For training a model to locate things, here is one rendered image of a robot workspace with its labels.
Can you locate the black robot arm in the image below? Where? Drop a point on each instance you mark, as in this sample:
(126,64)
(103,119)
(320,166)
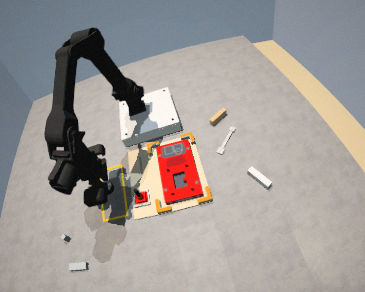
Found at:
(62,128)

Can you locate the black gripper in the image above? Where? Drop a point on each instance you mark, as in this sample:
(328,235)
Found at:
(95,170)

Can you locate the tan rectangular block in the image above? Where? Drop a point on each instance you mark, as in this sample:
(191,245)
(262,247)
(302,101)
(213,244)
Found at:
(218,116)

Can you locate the black wheel with grey hub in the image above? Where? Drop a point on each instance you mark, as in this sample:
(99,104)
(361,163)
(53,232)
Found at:
(110,186)

